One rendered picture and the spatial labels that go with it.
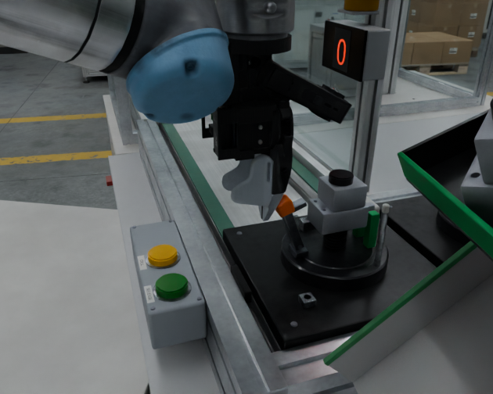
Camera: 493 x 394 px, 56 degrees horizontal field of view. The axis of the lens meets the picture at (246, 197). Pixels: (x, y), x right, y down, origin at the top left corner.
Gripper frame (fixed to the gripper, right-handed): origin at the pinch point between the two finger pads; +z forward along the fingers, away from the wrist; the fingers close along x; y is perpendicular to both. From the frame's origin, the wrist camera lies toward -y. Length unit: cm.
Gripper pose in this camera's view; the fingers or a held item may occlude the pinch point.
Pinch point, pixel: (270, 209)
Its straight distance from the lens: 56.0
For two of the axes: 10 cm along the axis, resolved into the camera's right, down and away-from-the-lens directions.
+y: -9.5, 1.4, -2.8
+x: 3.2, 4.4, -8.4
